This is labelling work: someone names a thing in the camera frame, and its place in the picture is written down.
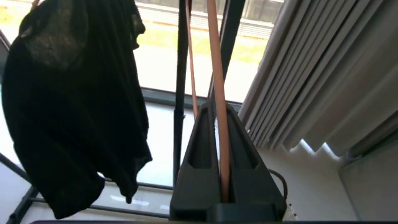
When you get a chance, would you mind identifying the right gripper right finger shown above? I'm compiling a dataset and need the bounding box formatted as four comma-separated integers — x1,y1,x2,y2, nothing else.
223,104,287,221

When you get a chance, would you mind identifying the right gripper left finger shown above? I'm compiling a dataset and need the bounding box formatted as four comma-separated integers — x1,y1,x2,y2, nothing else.
169,100,223,221

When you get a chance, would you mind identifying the black garment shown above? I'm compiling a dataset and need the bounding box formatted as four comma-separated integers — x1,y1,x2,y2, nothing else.
1,0,153,220

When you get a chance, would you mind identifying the black clothes rack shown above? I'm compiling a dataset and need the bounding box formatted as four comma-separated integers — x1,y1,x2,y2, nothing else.
0,0,193,224

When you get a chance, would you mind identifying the grey curtain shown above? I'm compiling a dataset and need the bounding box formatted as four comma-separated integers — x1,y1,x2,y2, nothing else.
238,0,398,158

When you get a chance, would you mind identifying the window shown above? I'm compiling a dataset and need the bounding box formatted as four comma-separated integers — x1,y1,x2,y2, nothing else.
0,0,285,110

